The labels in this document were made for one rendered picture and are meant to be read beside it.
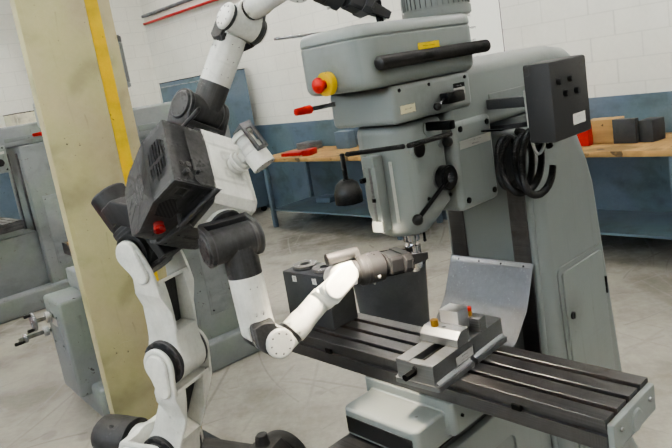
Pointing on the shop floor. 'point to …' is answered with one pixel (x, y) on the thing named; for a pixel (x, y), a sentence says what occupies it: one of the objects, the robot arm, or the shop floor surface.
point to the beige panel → (90, 172)
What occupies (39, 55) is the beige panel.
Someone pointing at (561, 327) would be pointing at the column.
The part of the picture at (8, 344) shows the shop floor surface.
